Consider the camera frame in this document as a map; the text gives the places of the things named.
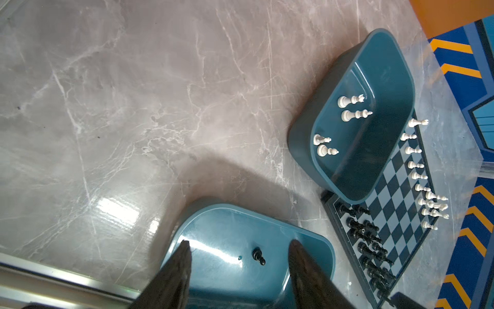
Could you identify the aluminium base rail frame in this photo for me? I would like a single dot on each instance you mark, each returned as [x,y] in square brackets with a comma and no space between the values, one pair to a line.
[25,283]

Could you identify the black piece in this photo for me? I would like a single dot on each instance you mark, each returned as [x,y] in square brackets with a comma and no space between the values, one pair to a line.
[344,209]
[373,235]
[368,264]
[370,226]
[361,234]
[383,296]
[388,272]
[360,210]
[353,224]
[257,255]
[380,274]
[379,285]
[378,248]
[364,249]
[382,257]

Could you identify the white pawn two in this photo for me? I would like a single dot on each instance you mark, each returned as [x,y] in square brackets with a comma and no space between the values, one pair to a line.
[409,150]

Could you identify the white pawn eight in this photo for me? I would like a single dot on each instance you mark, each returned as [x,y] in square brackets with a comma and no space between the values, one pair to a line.
[427,225]

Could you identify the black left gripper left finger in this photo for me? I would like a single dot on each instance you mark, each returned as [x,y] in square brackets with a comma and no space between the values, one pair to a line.
[170,287]

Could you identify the black piece on board three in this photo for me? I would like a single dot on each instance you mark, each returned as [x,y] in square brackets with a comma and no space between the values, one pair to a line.
[373,235]

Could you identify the white pawn four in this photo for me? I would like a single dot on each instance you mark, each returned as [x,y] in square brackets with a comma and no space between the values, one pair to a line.
[416,176]

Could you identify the white rook far left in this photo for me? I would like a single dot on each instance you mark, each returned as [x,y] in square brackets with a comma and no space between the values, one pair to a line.
[414,122]

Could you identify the black piece on board seven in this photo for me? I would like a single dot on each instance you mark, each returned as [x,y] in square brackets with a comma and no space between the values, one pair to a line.
[378,248]

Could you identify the black piece on board five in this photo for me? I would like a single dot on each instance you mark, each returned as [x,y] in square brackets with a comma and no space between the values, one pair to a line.
[353,224]

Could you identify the black piece on board four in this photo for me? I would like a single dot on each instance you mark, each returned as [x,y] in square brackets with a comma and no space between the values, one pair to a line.
[344,209]

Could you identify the white bishop on board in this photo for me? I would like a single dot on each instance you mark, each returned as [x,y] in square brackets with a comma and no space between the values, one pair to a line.
[431,196]

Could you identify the black and silver chessboard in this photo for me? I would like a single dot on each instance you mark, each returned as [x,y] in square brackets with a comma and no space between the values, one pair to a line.
[394,208]

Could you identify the white pawn five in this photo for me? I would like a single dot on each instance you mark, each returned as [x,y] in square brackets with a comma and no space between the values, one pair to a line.
[419,187]

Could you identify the black piece on board eight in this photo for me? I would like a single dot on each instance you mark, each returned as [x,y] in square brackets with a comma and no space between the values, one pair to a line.
[364,249]

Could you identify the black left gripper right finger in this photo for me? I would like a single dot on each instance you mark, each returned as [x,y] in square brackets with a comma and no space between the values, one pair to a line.
[311,287]

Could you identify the teal tray with white pieces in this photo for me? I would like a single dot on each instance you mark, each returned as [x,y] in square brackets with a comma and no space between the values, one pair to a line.
[376,68]

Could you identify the black piece on board one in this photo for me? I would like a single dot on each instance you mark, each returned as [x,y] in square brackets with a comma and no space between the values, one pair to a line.
[360,210]

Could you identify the white pawn one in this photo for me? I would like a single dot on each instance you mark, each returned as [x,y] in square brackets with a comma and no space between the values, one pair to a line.
[405,137]

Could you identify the teal tray with black pieces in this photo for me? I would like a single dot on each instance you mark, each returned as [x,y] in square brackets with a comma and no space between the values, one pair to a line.
[224,274]

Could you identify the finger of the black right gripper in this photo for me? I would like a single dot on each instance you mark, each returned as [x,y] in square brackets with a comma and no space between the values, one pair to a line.
[401,301]

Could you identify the white piece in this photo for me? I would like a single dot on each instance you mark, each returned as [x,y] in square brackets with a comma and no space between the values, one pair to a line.
[344,101]
[323,151]
[318,139]
[348,115]

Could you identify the white piece in tray four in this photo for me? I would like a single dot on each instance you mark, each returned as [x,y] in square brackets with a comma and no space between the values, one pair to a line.
[323,151]

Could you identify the white rook far right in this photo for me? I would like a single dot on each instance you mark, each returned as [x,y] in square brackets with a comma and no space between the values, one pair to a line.
[435,213]

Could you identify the black piece on board ten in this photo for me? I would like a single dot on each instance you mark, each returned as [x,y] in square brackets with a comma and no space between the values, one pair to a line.
[368,264]

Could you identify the black piece on board nine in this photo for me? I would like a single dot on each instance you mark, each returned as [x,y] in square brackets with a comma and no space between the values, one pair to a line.
[382,257]

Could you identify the white pawn three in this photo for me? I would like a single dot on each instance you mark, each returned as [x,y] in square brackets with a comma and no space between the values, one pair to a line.
[412,165]

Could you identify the white rook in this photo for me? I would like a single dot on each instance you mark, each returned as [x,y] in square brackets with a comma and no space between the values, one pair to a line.
[414,122]
[435,213]

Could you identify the black piece on board six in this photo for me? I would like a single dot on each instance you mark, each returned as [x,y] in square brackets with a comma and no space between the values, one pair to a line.
[361,234]

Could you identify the black piece on board two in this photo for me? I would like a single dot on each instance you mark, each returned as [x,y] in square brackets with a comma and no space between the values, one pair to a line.
[370,226]

